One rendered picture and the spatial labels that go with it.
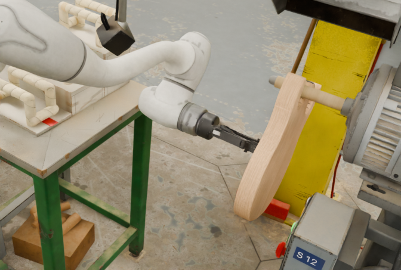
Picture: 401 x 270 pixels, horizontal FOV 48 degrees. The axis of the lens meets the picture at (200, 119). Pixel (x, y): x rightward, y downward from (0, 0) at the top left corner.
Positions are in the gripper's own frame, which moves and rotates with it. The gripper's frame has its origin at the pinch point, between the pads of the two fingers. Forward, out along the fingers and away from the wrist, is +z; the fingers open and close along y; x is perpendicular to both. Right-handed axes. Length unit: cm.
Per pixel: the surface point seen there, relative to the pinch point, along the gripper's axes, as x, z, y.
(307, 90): 19.2, 5.2, 6.4
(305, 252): -12.7, 20.5, 27.3
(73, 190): -63, -93, -61
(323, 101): 17.9, 9.8, 6.3
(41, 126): -20, -67, 9
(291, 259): -16.1, 18.4, 25.2
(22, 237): -85, -96, -40
